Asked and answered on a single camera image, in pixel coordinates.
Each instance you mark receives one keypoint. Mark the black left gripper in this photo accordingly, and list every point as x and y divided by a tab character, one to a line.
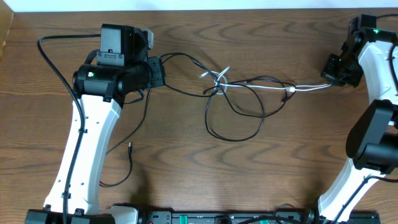
158	70

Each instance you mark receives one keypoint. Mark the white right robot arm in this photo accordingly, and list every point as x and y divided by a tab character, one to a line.
368	53

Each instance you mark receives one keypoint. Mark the cardboard side panel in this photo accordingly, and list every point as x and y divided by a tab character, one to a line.
7	15

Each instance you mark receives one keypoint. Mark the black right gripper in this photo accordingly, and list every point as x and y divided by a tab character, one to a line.
328	71

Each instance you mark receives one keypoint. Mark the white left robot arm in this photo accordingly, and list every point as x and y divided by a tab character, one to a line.
121	65

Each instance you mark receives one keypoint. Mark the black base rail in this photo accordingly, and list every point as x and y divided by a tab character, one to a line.
166	217

